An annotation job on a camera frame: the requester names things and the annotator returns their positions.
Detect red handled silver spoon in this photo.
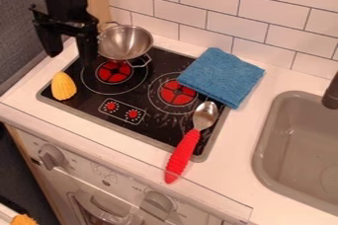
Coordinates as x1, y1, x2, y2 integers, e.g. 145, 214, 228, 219
163, 100, 221, 185

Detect toy sink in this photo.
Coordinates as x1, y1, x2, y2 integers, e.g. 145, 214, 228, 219
250, 90, 338, 217

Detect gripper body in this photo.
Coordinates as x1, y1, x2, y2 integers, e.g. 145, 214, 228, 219
28, 4, 101, 39

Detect silver pot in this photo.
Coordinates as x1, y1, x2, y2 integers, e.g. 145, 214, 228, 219
96, 21, 155, 69

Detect yellow toy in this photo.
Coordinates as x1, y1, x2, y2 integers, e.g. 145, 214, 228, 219
9, 213, 41, 225

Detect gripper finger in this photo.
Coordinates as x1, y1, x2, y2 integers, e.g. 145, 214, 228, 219
73, 33, 101, 69
37, 25, 65, 58

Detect toy stove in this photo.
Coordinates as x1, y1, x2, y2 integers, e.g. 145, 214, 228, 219
36, 44, 233, 164

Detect tap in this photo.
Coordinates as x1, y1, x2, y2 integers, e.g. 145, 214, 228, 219
320, 70, 338, 111

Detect blue cloth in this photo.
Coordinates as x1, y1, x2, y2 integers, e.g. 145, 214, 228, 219
175, 46, 267, 111

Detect yellow toy corn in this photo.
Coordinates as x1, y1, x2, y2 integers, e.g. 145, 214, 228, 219
49, 71, 78, 102

